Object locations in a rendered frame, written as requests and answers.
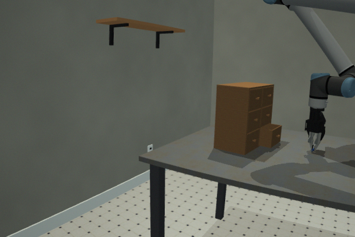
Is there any brown wooden chest of drawers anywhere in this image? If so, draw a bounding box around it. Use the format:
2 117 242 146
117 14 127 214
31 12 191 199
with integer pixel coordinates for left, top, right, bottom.
214 82 274 155

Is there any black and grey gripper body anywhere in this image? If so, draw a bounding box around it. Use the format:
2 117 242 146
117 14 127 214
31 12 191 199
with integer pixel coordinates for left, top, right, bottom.
305 107 325 133

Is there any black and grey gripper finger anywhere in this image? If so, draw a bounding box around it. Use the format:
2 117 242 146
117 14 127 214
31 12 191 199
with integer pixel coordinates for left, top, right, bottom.
307 132 315 149
314 127 325 151

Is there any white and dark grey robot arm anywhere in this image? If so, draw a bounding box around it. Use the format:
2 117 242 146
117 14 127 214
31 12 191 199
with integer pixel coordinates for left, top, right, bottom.
263 0 355 109

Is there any brown wooden drawer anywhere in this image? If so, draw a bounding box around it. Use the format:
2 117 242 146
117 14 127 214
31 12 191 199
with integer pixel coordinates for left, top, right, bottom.
248 88 262 110
247 109 261 132
259 123 282 148
262 86 273 106
245 129 260 153
260 105 272 126

